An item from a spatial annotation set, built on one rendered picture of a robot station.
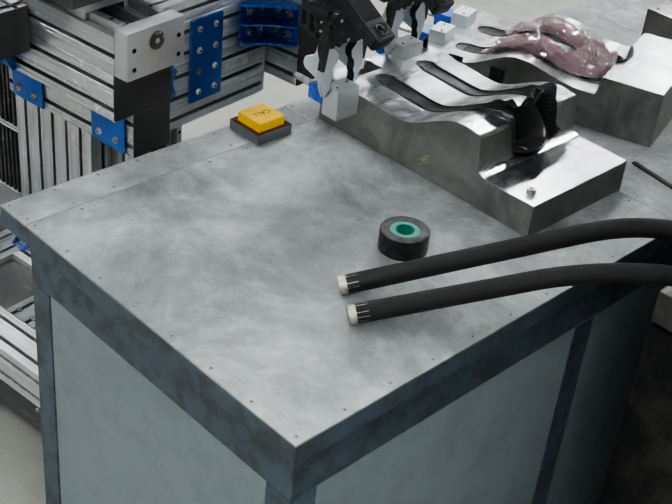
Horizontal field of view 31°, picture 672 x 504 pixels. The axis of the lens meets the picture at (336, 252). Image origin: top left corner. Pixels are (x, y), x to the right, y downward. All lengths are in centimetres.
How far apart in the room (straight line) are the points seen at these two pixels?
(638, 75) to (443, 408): 84
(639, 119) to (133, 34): 94
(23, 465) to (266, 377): 112
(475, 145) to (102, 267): 64
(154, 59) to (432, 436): 81
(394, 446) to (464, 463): 24
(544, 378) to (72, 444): 81
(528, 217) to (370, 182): 29
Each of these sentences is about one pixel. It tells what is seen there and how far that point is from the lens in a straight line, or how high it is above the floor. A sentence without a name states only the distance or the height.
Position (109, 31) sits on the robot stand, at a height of 98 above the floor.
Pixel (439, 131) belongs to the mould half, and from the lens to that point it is 208.
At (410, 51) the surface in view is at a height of 90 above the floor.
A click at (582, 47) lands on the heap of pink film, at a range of 249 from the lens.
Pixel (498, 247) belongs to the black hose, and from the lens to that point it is 183.
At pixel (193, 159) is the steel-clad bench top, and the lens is 213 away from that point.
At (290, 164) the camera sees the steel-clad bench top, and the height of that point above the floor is 80.
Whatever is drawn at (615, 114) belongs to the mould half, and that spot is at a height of 84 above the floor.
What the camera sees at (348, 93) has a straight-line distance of 206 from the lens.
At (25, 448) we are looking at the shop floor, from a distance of 274.
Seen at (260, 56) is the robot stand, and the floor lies 76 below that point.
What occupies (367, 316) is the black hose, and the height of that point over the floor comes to 82.
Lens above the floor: 187
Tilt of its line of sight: 34 degrees down
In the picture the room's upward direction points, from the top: 6 degrees clockwise
